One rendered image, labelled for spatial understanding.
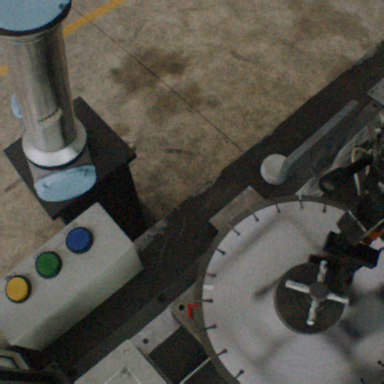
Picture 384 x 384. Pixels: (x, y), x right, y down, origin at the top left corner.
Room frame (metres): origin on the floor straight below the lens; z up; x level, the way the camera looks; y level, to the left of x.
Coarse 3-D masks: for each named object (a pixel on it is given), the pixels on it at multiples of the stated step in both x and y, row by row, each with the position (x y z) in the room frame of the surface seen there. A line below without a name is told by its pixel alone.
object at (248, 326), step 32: (256, 224) 0.24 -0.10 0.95; (288, 224) 0.24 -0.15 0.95; (320, 224) 0.24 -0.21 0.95; (224, 256) 0.19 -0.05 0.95; (256, 256) 0.19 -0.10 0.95; (288, 256) 0.19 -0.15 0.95; (320, 256) 0.18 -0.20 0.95; (224, 288) 0.14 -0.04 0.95; (256, 288) 0.14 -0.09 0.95; (352, 288) 0.13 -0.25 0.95; (224, 320) 0.09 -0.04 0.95; (256, 320) 0.09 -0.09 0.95; (352, 320) 0.08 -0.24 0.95; (256, 352) 0.04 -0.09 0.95; (288, 352) 0.04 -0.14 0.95; (320, 352) 0.03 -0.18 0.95; (352, 352) 0.03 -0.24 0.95
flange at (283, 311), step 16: (288, 272) 0.16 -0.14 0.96; (304, 272) 0.16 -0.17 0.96; (288, 288) 0.13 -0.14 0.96; (336, 288) 0.13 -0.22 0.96; (288, 304) 0.11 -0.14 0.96; (304, 304) 0.10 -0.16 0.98; (320, 304) 0.10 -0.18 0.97; (336, 304) 0.10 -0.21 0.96; (288, 320) 0.08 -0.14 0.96; (304, 320) 0.08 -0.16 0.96; (320, 320) 0.08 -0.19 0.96; (336, 320) 0.08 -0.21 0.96
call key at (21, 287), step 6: (12, 282) 0.16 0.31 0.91; (18, 282) 0.16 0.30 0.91; (24, 282) 0.16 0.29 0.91; (6, 288) 0.14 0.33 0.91; (12, 288) 0.15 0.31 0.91; (18, 288) 0.15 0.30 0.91; (24, 288) 0.15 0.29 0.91; (12, 294) 0.13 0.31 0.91; (18, 294) 0.14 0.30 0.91; (24, 294) 0.14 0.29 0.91; (18, 300) 0.13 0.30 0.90
